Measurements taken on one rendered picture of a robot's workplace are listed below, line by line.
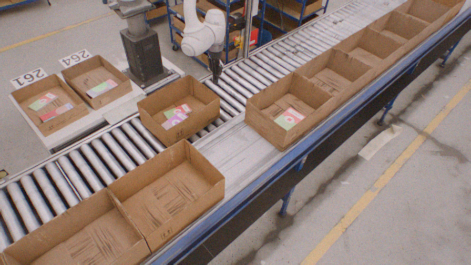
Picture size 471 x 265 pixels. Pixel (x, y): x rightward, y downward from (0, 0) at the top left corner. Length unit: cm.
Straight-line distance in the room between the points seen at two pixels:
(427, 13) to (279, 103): 170
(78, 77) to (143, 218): 130
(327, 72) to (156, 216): 143
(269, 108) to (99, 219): 107
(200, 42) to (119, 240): 93
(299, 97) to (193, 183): 85
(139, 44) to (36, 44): 252
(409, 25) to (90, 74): 237
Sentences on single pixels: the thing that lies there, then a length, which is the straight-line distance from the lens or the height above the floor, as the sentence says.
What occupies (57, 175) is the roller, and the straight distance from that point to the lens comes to 187.
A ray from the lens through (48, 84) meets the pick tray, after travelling 236.
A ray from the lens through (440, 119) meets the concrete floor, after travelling 371.
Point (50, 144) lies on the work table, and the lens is 202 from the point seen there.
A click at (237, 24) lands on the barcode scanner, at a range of 228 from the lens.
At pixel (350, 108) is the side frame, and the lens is 193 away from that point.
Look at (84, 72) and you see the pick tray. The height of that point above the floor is 77.
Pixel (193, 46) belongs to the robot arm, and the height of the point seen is 135.
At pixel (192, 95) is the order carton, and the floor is 76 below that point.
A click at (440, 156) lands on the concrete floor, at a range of 333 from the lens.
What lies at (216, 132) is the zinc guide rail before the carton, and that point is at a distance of 166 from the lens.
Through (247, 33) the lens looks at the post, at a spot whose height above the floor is 96.
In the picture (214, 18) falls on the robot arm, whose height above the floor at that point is 139.
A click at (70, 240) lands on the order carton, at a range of 149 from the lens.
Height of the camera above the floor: 214
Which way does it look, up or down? 49 degrees down
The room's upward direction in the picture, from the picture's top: 4 degrees clockwise
